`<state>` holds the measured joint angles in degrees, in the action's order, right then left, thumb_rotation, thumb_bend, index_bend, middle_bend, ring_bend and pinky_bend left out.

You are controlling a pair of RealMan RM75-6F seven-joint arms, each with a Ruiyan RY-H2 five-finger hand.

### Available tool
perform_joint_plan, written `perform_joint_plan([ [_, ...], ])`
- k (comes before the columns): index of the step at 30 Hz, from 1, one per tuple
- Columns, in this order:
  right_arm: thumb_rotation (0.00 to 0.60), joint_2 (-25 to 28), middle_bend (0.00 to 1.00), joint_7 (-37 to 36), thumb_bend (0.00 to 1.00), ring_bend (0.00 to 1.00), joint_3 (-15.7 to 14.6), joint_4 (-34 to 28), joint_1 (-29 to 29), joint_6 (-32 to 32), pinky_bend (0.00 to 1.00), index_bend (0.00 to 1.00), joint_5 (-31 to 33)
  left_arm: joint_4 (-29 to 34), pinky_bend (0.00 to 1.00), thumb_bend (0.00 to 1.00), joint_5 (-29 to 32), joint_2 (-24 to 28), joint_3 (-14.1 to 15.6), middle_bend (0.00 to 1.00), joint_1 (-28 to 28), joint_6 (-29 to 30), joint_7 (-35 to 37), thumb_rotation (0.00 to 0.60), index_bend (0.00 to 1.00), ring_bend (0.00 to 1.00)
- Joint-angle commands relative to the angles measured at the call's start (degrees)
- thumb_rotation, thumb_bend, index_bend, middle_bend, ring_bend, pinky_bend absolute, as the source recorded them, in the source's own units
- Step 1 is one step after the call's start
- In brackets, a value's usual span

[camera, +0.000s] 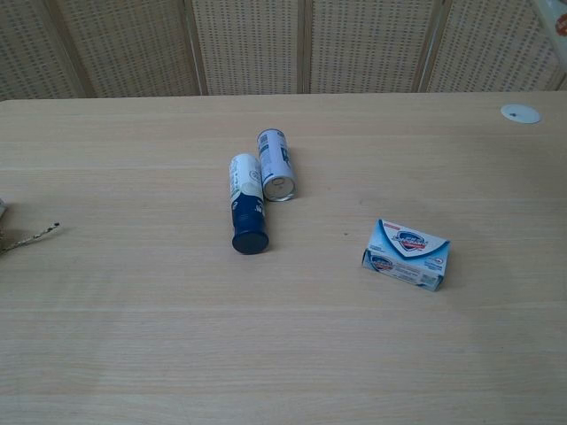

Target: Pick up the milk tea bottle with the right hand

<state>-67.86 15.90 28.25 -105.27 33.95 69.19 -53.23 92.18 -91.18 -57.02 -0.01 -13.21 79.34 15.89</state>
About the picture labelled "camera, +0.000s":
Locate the blue white can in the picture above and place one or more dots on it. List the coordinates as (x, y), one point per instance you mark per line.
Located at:
(275, 164)

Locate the white bottle dark blue cap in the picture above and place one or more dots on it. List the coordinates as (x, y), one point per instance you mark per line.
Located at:
(248, 203)

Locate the blue and white soap box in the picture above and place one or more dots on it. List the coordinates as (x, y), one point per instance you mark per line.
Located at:
(405, 254)

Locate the woven bamboo folding screen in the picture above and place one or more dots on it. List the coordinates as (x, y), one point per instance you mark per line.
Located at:
(248, 44)

